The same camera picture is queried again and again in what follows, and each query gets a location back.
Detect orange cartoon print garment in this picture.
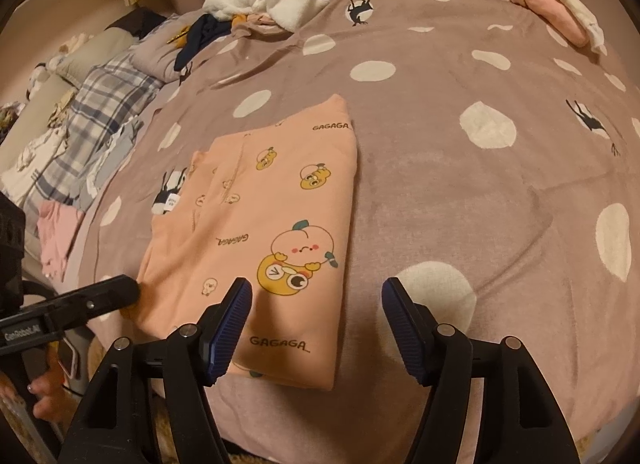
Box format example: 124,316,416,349
129,95,357,390

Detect pink cream folded clothes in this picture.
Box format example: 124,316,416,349
510,0,608,55

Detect person's left hand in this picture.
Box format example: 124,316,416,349
28,347,75,424

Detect pink folded garment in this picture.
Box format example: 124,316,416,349
37,201,85,281

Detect grey garment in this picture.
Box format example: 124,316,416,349
70,116,142,211

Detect white small garment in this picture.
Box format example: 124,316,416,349
1,127,67,207

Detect plaid pillow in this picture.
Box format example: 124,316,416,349
24,48,163,211

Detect mauve pillow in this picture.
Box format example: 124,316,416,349
131,10,204,83

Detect navy orange garment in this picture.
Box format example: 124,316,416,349
168,12,232,72

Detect mauve polka dot blanket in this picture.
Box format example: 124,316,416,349
78,0,639,463

